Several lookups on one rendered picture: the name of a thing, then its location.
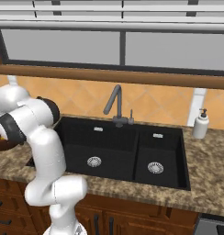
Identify grey dishwasher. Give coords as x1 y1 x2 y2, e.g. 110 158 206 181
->
193 214 224 235

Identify black double sink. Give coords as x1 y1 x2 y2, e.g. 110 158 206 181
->
26 115 192 192

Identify brown wooden bowl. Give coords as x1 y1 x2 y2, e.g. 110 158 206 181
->
0 121 18 151

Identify brown wooden cupboard door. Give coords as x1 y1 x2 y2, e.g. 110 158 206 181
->
74 204 106 235
104 210 197 235

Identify wood framed window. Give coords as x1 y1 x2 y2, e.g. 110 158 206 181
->
0 25 224 90

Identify brown wooden drawer front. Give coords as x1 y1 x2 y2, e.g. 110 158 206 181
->
0 192 31 217
0 210 39 235

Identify black cupboard door handle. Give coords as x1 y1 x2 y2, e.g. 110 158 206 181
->
93 213 100 235
108 216 116 235

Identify white soap dispenser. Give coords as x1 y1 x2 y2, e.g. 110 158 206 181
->
192 107 210 140

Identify grey sink tap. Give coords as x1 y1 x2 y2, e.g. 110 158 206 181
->
103 84 136 129

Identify white window blinds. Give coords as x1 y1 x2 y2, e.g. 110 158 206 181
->
0 0 224 32

